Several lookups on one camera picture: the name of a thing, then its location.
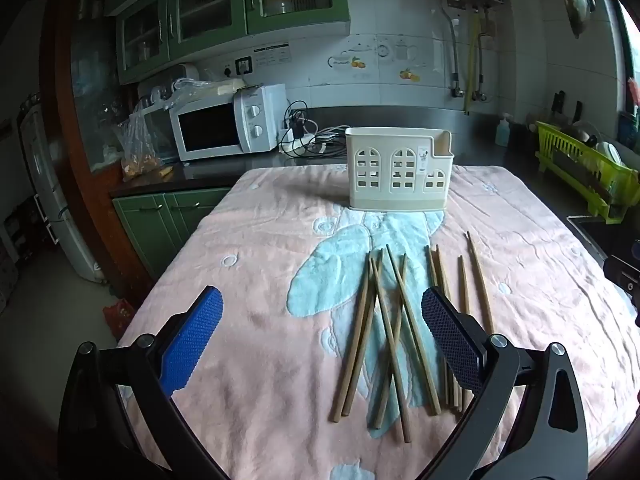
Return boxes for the white wall label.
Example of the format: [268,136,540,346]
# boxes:
[252,45,291,69]

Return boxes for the grey flexible hose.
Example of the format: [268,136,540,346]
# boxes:
[440,7,463,99]

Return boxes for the white refrigerator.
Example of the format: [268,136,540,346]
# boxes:
[17,94,108,284]

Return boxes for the metal water pipe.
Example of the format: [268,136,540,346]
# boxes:
[476,15,495,103]

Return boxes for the red bag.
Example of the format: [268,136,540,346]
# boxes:
[102,299,136,342]

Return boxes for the stainless steel sink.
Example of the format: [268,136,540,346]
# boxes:
[566,214,640,263]

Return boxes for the tangled black cables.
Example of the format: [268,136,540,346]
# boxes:
[282,100,351,156]

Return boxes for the white power strip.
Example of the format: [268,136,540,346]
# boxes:
[278,127,326,157]

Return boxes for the green wall cabinet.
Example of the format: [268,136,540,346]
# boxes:
[102,0,351,86]

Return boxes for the cream plastic utensil holder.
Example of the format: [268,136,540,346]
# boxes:
[345,126,452,211]

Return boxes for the bunch of wooden chopsticks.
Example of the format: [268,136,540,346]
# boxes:
[329,231,496,445]

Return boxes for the pink and blue blanket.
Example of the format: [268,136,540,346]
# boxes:
[117,164,640,480]

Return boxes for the white bowl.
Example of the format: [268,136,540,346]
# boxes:
[595,141,624,167]

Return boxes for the clear bag with food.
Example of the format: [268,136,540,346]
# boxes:
[112,105,173,181]

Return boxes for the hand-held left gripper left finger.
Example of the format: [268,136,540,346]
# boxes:
[57,285,231,480]

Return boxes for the crumpled clear plastic bag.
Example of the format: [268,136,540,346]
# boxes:
[165,77,241,107]

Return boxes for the hand soap pump bottle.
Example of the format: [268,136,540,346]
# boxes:
[495,112,514,148]

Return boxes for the teapot and orange wall decal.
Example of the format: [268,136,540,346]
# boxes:
[327,35,426,83]

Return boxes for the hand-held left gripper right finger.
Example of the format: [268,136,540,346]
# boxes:
[415,286,591,480]

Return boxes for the white microwave oven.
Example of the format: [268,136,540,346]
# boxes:
[169,84,288,162]

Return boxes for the brown wooden door frame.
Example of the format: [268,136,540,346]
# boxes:
[40,0,151,281]

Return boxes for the green plastic dish rack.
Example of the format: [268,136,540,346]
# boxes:
[534,120,640,224]

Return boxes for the yellow gas pipe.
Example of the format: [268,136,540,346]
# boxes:
[464,10,482,116]

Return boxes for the green base cabinet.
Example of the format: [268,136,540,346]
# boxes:
[111,187,233,281]

